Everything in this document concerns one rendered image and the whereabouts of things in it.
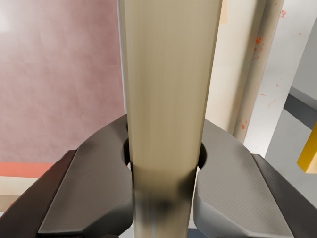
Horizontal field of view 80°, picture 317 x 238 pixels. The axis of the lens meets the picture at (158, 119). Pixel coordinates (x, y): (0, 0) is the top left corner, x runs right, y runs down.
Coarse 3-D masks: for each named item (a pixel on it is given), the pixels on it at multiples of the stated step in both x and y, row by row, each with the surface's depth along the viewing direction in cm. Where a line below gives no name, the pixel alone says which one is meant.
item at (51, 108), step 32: (0, 64) 25; (32, 64) 25; (64, 64) 25; (96, 64) 25; (0, 96) 27; (32, 96) 27; (64, 96) 27; (96, 96) 27; (0, 128) 29; (32, 128) 29; (64, 128) 29; (96, 128) 29; (0, 160) 33; (32, 160) 32
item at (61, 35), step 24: (0, 0) 21; (24, 0) 21; (48, 0) 21; (72, 0) 21; (96, 0) 21; (0, 24) 22; (24, 24) 22; (48, 24) 22; (72, 24) 22; (96, 24) 22; (0, 48) 24; (24, 48) 24; (48, 48) 24; (72, 48) 24; (96, 48) 24
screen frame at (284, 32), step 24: (288, 0) 18; (312, 0) 18; (264, 24) 21; (288, 24) 19; (312, 24) 19; (264, 48) 21; (288, 48) 20; (264, 72) 21; (288, 72) 21; (264, 96) 23; (240, 120) 27; (264, 120) 24; (264, 144) 26; (0, 216) 34; (192, 216) 34
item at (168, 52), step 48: (144, 0) 5; (192, 0) 5; (144, 48) 6; (192, 48) 6; (144, 96) 6; (192, 96) 6; (144, 144) 7; (192, 144) 7; (144, 192) 8; (192, 192) 9
